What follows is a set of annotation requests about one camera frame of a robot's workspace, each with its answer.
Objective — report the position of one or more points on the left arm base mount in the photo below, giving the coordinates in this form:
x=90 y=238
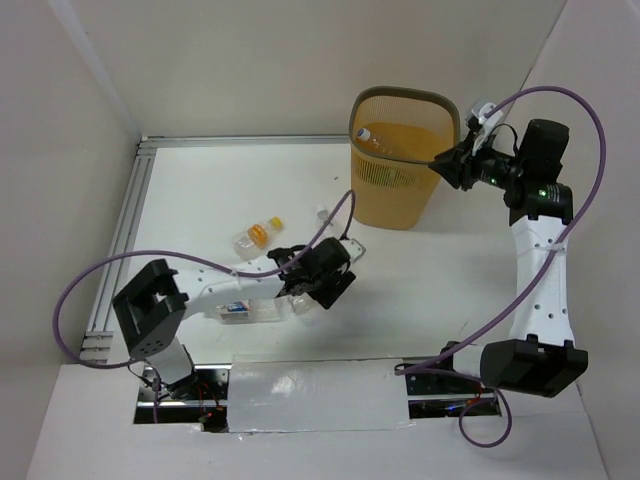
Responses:
x=204 y=404

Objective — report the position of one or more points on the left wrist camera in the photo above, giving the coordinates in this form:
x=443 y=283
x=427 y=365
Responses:
x=355 y=250

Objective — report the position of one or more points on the silver tape sheet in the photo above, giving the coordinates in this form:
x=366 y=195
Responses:
x=324 y=396

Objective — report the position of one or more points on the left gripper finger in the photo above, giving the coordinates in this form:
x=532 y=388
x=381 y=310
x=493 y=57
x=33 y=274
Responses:
x=299 y=283
x=332 y=288

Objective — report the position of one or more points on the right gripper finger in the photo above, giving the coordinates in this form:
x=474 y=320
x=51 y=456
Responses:
x=465 y=178
x=445 y=164

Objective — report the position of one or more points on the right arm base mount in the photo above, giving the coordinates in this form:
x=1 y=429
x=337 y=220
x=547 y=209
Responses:
x=433 y=396

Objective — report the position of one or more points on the clear bottle blue-orange label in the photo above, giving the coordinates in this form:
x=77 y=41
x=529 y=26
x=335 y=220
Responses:
x=249 y=312

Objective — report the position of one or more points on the orange label small bottle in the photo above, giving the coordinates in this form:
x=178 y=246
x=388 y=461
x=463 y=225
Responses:
x=252 y=241

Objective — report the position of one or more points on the clear bottle blue-white cap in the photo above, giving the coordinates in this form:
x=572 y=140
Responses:
x=373 y=142

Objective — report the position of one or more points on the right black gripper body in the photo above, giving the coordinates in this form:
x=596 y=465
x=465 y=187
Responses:
x=498 y=168

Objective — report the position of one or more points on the aluminium frame rail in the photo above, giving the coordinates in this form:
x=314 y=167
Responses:
x=415 y=290

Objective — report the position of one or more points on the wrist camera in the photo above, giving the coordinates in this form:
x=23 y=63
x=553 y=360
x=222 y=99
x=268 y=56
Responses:
x=482 y=119
x=355 y=250

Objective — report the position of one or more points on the red cap cola bottle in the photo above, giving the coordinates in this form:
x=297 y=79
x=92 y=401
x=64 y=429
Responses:
x=303 y=304

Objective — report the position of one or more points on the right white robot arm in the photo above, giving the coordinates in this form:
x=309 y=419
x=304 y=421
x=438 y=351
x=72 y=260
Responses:
x=539 y=356

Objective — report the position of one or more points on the clear bottle white cap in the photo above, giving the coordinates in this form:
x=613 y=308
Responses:
x=322 y=214

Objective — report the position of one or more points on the orange mesh waste bin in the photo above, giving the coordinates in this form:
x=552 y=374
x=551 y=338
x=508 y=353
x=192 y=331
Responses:
x=422 y=124

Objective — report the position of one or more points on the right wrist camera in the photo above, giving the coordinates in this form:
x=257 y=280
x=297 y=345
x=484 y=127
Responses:
x=482 y=119

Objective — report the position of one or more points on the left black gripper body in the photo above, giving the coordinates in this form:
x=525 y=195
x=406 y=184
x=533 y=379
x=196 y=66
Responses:
x=335 y=288

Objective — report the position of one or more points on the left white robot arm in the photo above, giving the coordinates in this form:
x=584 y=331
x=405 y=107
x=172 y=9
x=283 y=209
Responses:
x=152 y=305

